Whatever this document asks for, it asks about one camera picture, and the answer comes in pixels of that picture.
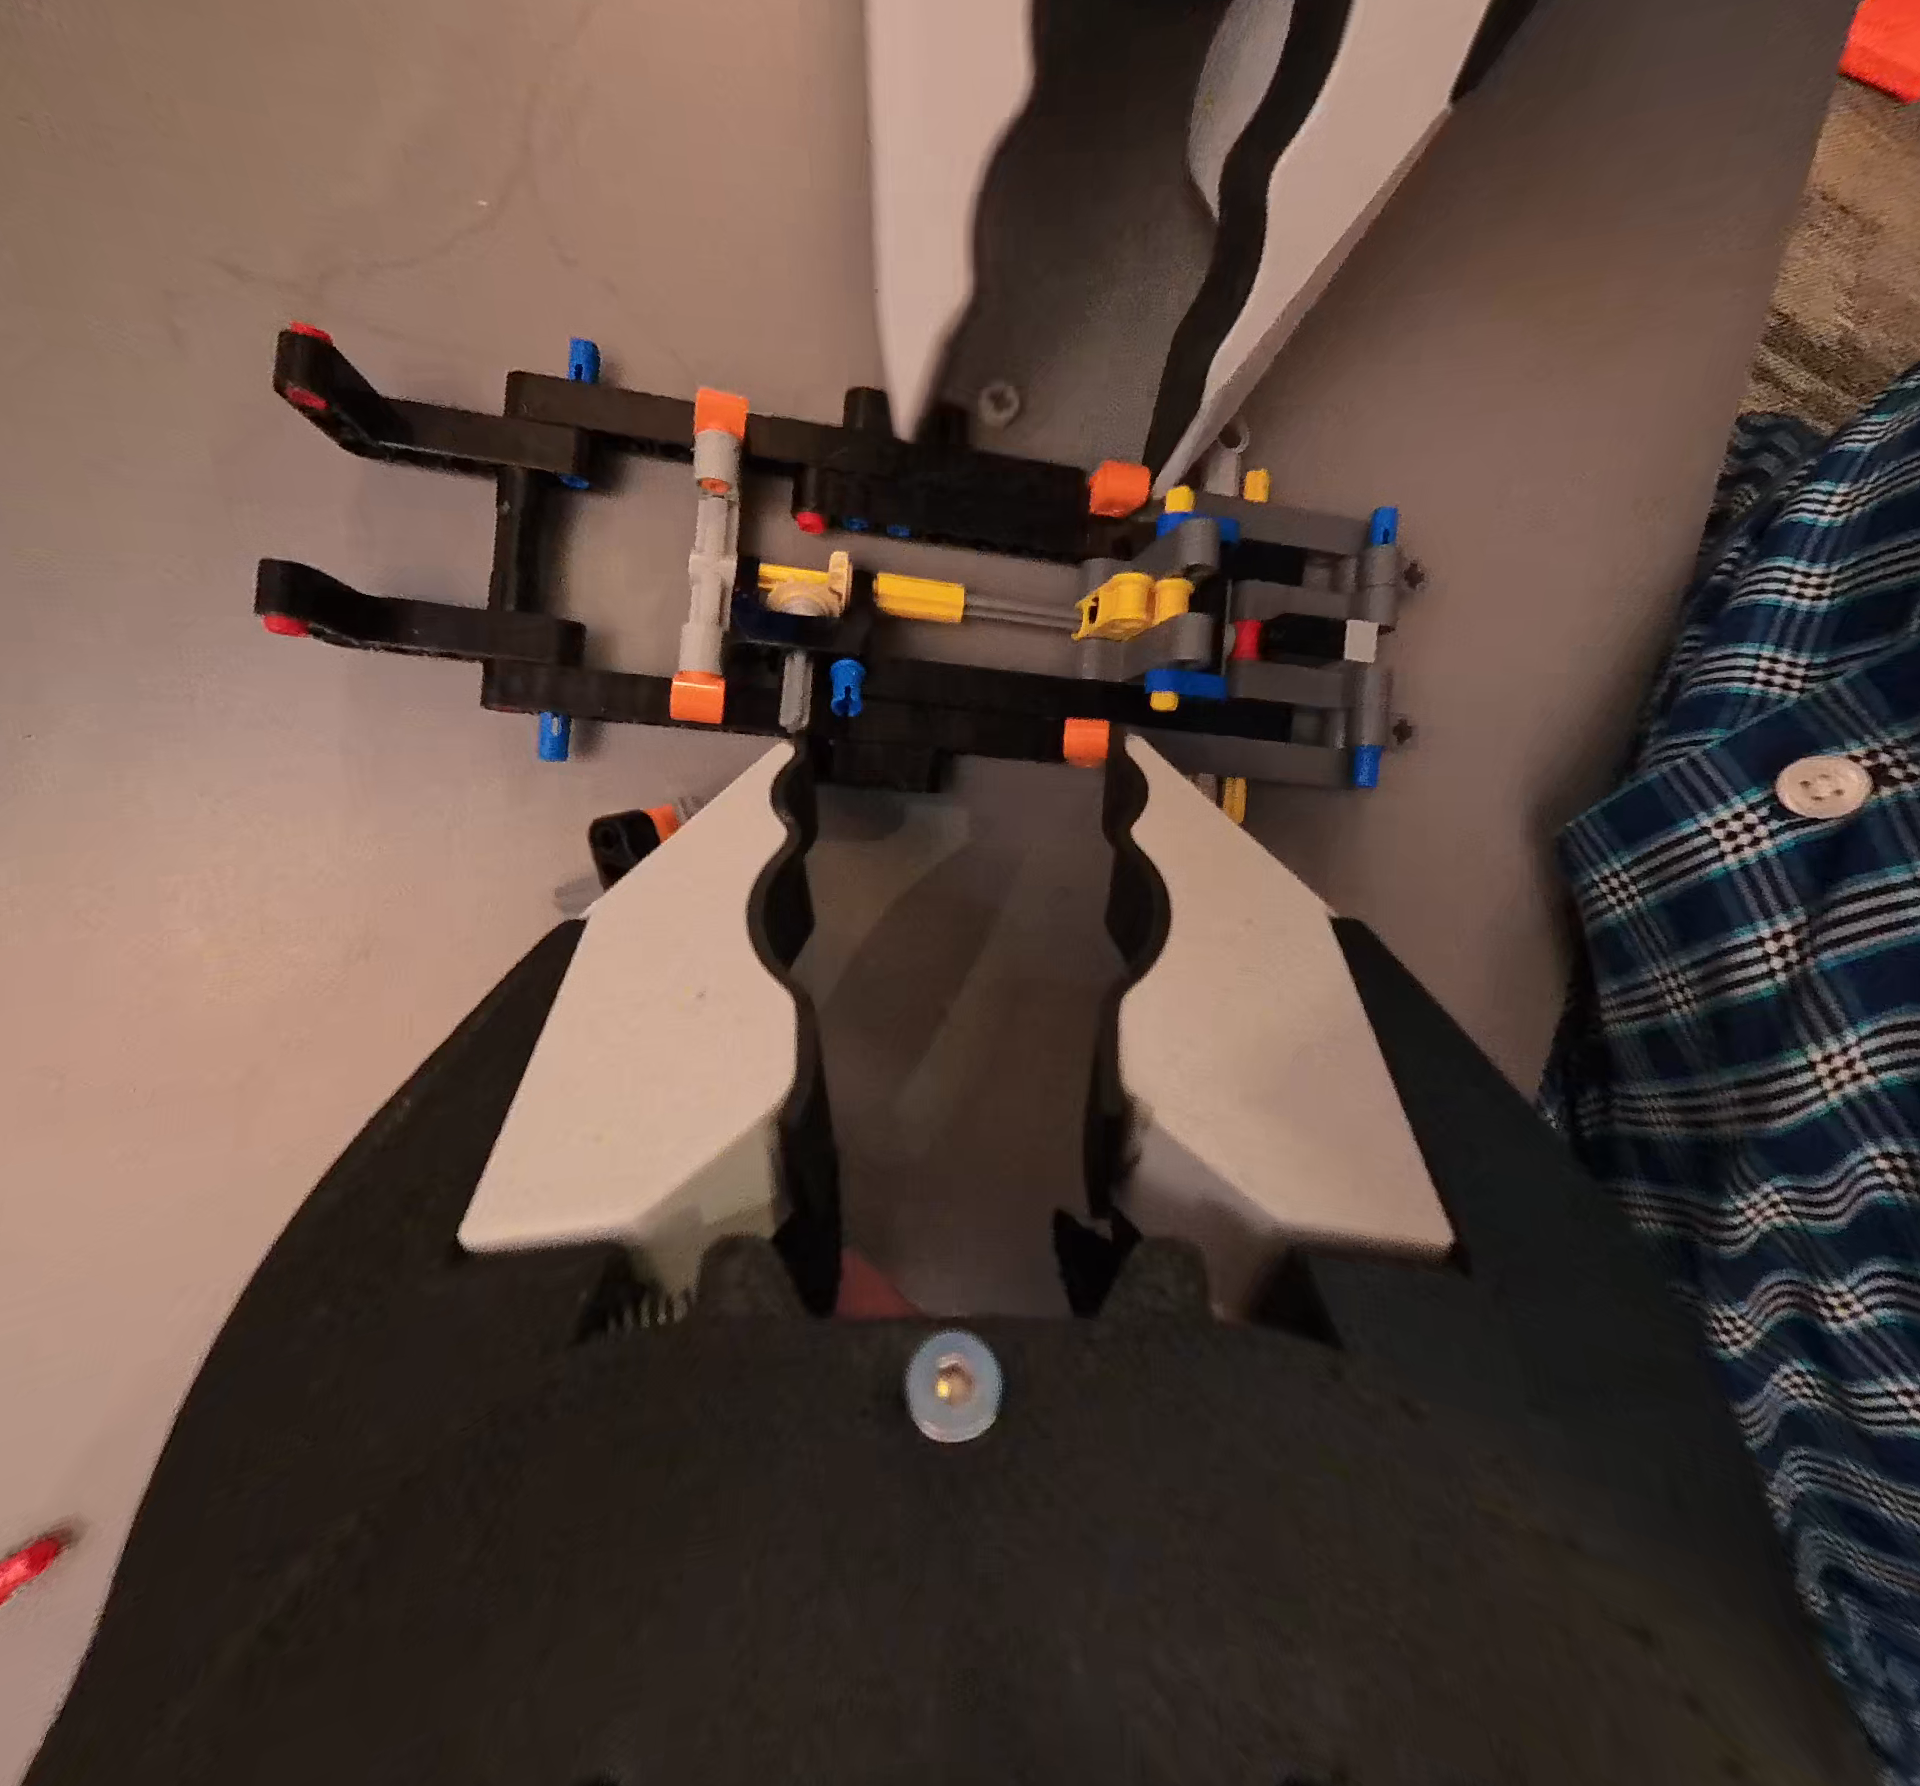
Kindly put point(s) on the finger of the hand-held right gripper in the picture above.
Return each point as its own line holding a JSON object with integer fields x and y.
{"x": 1396, "y": 46}
{"x": 930, "y": 91}

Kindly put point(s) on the small grey round lego bush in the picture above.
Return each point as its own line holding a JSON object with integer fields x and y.
{"x": 998, "y": 401}

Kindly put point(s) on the orange plastic object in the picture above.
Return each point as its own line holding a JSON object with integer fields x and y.
{"x": 1882, "y": 46}

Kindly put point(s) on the black lego chassis assembly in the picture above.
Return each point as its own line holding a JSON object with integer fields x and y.
{"x": 960, "y": 482}

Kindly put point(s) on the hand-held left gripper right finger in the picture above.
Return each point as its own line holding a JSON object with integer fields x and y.
{"x": 1273, "y": 1067}

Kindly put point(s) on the small red lego piece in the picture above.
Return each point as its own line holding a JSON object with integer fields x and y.
{"x": 28, "y": 1567}

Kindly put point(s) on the black lego gear rack assembly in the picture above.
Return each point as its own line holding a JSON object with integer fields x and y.
{"x": 617, "y": 843}

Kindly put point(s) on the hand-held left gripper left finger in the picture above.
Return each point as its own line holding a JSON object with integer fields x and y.
{"x": 644, "y": 1067}

